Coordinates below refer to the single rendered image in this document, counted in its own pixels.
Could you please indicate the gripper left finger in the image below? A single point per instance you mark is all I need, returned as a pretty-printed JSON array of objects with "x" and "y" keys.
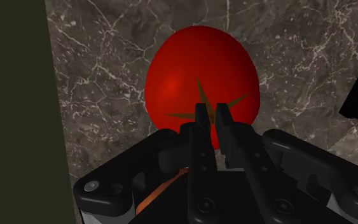
[{"x": 202, "y": 161}]

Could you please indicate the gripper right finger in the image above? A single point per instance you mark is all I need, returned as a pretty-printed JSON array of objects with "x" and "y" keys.
[{"x": 253, "y": 161}]

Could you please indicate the red tomato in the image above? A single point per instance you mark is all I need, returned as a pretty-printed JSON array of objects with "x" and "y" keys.
[{"x": 197, "y": 74}]

